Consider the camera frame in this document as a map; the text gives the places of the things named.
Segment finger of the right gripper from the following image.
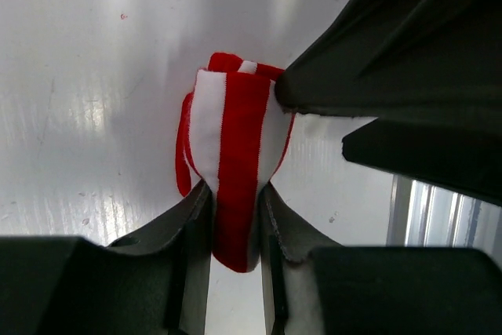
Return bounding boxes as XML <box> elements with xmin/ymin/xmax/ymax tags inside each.
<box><xmin>342</xmin><ymin>119</ymin><xmax>501</xmax><ymax>206</ymax></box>
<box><xmin>275</xmin><ymin>0</ymin><xmax>501</xmax><ymax>117</ymax></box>

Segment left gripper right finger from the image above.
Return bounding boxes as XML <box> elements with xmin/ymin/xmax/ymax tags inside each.
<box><xmin>258</xmin><ymin>185</ymin><xmax>501</xmax><ymax>334</ymax></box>

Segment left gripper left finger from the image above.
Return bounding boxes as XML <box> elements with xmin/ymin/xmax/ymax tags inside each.
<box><xmin>1</xmin><ymin>183</ymin><xmax>213</xmax><ymax>334</ymax></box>

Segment red white striped sock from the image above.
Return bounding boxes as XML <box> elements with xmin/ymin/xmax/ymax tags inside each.
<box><xmin>175</xmin><ymin>52</ymin><xmax>294</xmax><ymax>273</ymax></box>

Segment aluminium rail frame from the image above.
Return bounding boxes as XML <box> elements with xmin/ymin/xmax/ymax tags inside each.
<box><xmin>387</xmin><ymin>176</ymin><xmax>501</xmax><ymax>264</ymax></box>

